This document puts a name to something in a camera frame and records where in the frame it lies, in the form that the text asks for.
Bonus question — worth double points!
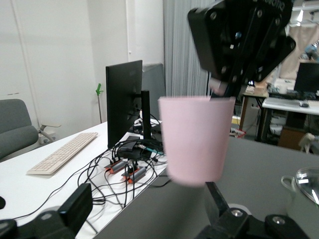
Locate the beige plush toy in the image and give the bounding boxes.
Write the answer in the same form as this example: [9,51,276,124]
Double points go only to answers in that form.
[298,132,319,154]

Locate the wooden side table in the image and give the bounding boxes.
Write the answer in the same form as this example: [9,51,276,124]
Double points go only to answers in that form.
[241,89,270,141]

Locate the dark grey table mat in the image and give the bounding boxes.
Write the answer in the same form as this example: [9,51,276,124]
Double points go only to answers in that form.
[94,135,319,239]

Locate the black computer monitor with stand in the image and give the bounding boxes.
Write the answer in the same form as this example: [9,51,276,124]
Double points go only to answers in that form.
[105,59,152,150]

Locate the beige keyboard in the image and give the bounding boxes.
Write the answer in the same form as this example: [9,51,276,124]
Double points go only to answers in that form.
[26,132,99,176]

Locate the pink plastic cup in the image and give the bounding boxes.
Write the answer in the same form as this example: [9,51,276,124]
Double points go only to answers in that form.
[158,96,236,188]

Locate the white background desk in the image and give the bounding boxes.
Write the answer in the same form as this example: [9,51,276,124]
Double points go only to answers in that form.
[256,96,319,150]

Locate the black hub box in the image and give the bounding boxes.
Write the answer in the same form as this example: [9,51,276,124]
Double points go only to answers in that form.
[118,141,142,160]

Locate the white vertical blinds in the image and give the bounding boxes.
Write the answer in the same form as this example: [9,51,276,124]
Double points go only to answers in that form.
[163,0,212,98]

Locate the black desk cable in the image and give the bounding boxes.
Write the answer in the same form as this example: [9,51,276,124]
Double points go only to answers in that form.
[12,144,172,225]

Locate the orange grey adapter box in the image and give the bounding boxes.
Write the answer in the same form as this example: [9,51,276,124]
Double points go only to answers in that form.
[121,166,147,185]
[104,159,128,174]

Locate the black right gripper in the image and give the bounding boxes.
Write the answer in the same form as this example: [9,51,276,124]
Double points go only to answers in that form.
[187,0,297,100]

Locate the black background monitor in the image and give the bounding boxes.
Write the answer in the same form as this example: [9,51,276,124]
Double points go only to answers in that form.
[293,62,319,97]

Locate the pale grey two-handled pot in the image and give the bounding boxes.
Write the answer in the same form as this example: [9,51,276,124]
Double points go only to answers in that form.
[281,167,319,222]

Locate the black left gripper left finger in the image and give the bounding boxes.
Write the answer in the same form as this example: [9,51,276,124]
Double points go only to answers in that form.
[0,183,94,239]

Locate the grey partition panel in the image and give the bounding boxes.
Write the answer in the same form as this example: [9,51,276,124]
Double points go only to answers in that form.
[141,63,166,122]

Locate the green-tipped pole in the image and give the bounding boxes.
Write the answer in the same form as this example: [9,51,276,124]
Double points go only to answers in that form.
[95,83,104,124]

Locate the brown cardboard box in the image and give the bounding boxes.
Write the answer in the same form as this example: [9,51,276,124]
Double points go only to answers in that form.
[277,126,307,150]

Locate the grey office chair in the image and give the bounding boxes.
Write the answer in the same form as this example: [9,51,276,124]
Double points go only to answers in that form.
[0,98,62,163]

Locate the glass lid with wooden knob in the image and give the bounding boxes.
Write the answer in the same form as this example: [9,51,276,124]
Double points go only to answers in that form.
[295,167,319,205]

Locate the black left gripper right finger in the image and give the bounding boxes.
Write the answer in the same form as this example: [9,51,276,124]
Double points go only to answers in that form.
[196,181,310,239]

